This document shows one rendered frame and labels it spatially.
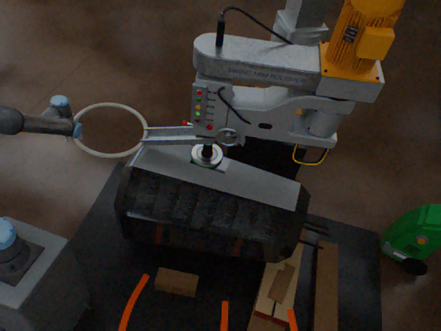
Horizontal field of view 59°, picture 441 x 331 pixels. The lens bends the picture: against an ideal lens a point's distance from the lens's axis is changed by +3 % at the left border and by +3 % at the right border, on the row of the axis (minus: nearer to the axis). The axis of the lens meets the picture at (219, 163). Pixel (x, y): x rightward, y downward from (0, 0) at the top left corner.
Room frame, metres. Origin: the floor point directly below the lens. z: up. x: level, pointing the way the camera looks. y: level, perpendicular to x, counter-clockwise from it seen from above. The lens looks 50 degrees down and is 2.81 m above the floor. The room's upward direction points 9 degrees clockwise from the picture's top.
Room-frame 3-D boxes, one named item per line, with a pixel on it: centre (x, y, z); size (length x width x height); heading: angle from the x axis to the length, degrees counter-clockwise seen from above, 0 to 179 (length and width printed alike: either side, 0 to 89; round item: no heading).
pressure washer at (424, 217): (1.74, -1.62, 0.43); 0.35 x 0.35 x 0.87; 67
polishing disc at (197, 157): (1.73, 0.09, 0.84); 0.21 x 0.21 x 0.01
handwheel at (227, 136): (1.61, -0.03, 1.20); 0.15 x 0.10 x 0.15; 90
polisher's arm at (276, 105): (1.72, -0.30, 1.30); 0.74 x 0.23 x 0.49; 90
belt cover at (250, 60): (1.73, -0.26, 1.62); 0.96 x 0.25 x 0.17; 90
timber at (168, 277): (1.13, 0.17, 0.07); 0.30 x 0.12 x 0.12; 86
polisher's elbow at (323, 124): (1.73, -0.57, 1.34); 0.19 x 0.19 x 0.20
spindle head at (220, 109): (1.73, 0.01, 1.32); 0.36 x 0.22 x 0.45; 90
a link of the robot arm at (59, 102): (1.60, 0.96, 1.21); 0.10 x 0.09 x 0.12; 167
